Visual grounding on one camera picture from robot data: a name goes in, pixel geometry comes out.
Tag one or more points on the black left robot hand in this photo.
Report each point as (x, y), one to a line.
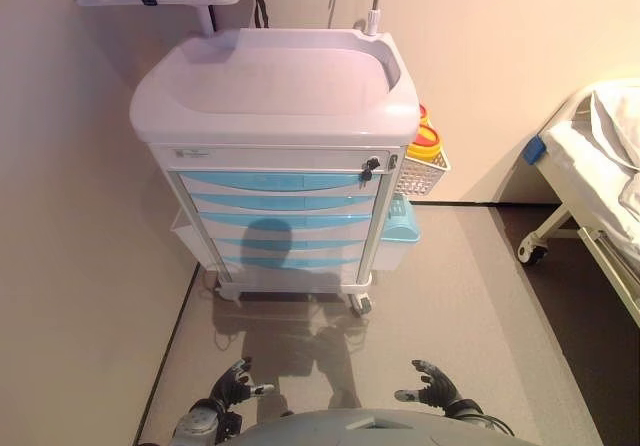
(231, 391)

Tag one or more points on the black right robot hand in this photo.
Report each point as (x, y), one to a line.
(440, 391)

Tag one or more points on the grey robot torso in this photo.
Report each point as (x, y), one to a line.
(350, 428)

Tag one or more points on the white side bin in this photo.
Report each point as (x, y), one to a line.
(186, 238)

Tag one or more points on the white bin with blue lid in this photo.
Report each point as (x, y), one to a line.
(397, 231)

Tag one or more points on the white bed caster wheel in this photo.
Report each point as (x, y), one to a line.
(532, 253)

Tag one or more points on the white perforated side basket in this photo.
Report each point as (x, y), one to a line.
(422, 178)

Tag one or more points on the black cart keys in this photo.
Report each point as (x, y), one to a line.
(369, 168)

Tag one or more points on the yellow sharps container red lid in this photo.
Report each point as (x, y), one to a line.
(425, 143)

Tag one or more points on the blue bed corner bumper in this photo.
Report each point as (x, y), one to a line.
(534, 151)

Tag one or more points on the white bed sheet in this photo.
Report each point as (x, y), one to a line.
(595, 166)

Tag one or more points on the white medical cart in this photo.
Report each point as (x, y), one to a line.
(275, 91)

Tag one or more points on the white hospital bed frame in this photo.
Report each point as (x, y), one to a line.
(555, 216)

